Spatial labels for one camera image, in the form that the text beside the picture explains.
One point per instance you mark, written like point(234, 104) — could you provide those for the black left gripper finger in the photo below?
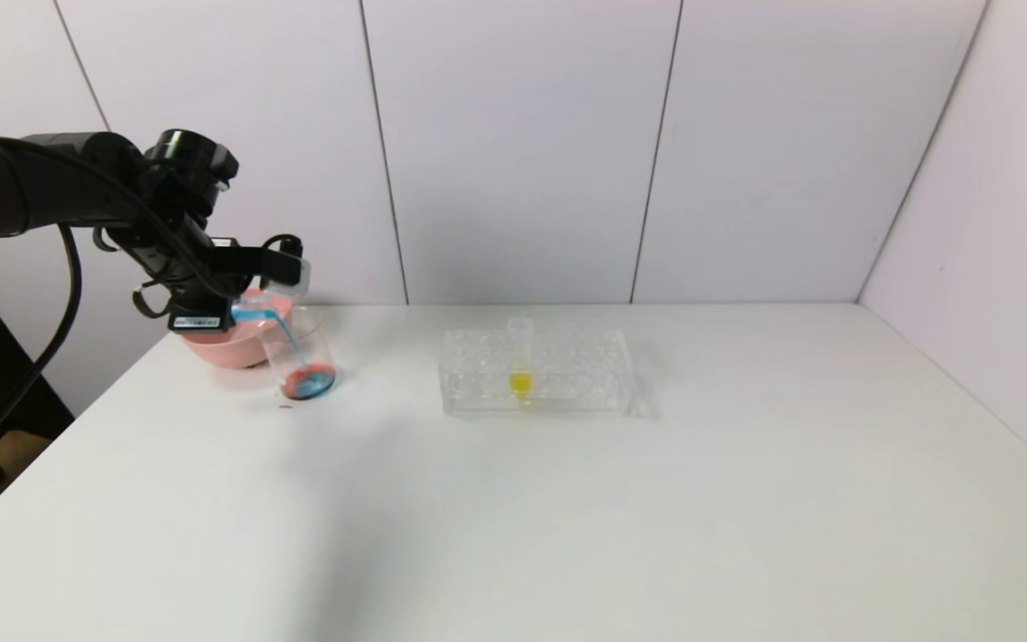
point(200, 318)
point(250, 287)

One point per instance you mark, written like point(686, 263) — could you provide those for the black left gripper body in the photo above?
point(199, 318)

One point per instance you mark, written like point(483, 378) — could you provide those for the test tube with blue pigment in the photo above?
point(250, 312)

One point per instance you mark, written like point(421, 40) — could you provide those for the test tube with yellow pigment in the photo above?
point(521, 382)

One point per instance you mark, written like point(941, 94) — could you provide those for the clear acrylic test tube rack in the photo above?
point(567, 374)

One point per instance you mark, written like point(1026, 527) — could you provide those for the pink plastic bowl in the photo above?
point(228, 348)

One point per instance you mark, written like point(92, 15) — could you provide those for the clear glass beaker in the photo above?
point(307, 379)

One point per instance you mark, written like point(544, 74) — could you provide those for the dark office chair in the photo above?
point(5, 392)

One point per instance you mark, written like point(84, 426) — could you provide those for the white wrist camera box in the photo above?
point(292, 275)

